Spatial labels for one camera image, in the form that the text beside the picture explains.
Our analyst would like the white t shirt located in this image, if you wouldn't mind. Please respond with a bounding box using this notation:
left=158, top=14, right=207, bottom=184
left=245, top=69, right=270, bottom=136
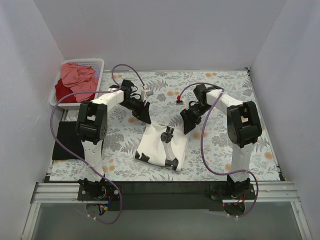
left=134, top=123, right=190, bottom=172

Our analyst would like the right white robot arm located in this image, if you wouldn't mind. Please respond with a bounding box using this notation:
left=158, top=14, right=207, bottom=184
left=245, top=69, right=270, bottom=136
left=180, top=82, right=262, bottom=199

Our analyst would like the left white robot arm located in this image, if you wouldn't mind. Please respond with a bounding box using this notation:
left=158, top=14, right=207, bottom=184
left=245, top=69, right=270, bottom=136
left=75, top=79, right=153, bottom=182

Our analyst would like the floral patterned table mat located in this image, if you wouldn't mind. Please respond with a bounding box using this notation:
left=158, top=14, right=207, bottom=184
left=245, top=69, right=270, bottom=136
left=49, top=70, right=281, bottom=182

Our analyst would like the white plastic laundry basket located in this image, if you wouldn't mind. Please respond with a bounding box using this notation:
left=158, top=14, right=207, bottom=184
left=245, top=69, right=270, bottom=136
left=49, top=58, right=105, bottom=110

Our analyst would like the pink t shirt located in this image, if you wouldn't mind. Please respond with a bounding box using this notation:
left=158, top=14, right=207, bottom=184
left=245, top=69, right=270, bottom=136
left=60, top=62, right=99, bottom=93

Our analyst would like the folded black t shirt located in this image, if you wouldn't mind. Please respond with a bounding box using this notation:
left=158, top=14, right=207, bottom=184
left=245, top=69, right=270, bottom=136
left=52, top=121, right=85, bottom=161

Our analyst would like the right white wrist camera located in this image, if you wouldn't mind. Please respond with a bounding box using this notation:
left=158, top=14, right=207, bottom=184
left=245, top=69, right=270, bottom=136
left=175, top=95, right=190, bottom=110

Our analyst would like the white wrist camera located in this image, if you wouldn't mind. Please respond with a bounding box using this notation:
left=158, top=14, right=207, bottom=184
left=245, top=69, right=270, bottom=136
left=175, top=95, right=190, bottom=110
left=140, top=89, right=154, bottom=102

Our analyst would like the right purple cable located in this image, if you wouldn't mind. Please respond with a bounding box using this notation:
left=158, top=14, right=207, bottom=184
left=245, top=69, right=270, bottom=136
left=177, top=82, right=258, bottom=220

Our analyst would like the purple cable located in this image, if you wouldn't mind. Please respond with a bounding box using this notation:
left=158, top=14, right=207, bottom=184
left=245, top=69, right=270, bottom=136
left=177, top=82, right=258, bottom=220
left=50, top=63, right=148, bottom=225

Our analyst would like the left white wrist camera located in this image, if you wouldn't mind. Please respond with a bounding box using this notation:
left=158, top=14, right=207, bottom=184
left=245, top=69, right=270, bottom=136
left=140, top=89, right=154, bottom=102

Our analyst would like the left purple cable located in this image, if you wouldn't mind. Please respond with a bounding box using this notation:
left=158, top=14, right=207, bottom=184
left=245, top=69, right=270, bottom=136
left=50, top=63, right=148, bottom=225

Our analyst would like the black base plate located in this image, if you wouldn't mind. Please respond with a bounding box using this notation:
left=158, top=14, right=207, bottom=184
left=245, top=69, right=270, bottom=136
left=77, top=180, right=255, bottom=212

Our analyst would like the aluminium frame rail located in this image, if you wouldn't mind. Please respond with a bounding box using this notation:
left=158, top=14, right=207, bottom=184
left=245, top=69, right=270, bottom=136
left=30, top=181, right=300, bottom=206

